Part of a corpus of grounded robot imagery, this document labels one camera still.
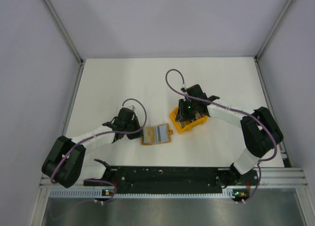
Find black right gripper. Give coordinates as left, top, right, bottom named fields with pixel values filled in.
left=176, top=98, right=198, bottom=122

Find yellow plastic bin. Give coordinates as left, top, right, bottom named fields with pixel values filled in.
left=169, top=107, right=208, bottom=134

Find yellow leather card holder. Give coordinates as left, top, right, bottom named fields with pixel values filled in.
left=141, top=124, right=173, bottom=146

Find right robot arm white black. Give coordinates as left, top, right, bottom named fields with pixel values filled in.
left=175, top=84, right=284, bottom=185

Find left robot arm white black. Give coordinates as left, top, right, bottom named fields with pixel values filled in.
left=41, top=107, right=143, bottom=188

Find credit cards in bin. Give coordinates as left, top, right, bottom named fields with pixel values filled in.
left=179, top=114, right=202, bottom=128

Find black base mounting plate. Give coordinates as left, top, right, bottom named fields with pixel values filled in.
left=83, top=165, right=259, bottom=194

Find metal sheet front panel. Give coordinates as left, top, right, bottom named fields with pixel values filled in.
left=42, top=190, right=307, bottom=226

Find grey slotted cable duct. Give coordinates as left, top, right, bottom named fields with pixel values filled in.
left=49, top=188, right=246, bottom=199

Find aluminium frame post left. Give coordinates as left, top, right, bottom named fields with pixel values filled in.
left=41, top=0, right=84, bottom=65

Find aluminium frame post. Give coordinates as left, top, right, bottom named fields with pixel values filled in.
left=255, top=0, right=297, bottom=62
left=41, top=0, right=84, bottom=65

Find aluminium frame rail front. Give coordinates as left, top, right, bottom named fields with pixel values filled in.
left=39, top=168, right=310, bottom=187

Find aluminium frame post right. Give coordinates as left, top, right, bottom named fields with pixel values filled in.
left=255, top=0, right=297, bottom=62

